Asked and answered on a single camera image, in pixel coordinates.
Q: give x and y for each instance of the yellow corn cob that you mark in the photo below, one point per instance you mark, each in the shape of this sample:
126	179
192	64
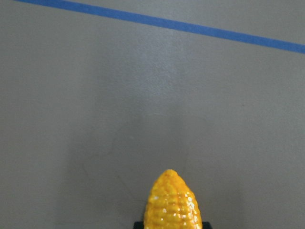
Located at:
171	204

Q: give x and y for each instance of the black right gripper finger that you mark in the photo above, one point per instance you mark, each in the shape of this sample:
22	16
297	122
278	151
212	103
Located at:
206	225

